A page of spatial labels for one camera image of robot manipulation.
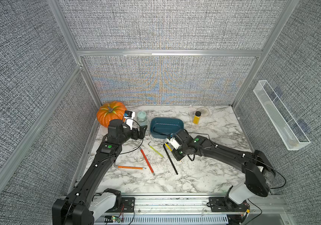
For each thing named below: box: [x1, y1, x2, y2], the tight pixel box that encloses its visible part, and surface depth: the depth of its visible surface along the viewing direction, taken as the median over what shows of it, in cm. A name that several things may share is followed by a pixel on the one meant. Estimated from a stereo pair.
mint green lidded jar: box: [136, 110, 148, 127], surface depth 105 cm
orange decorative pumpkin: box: [96, 100, 128, 128], surface depth 102 cm
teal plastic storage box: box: [150, 117, 185, 139], surface depth 108 cm
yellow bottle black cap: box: [192, 111, 202, 125], surface depth 105 cm
